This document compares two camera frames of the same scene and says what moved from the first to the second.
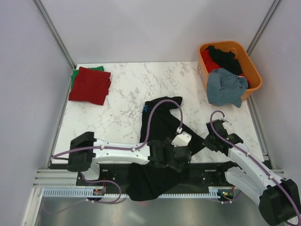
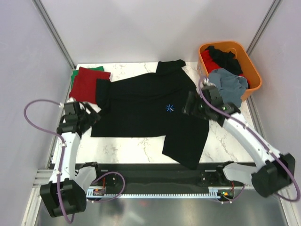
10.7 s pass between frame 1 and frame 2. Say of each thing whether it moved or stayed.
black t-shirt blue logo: moved
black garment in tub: stayed
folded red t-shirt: stayed
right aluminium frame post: stayed
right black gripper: moved
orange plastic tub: stayed
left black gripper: moved
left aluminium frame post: stayed
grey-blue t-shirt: stayed
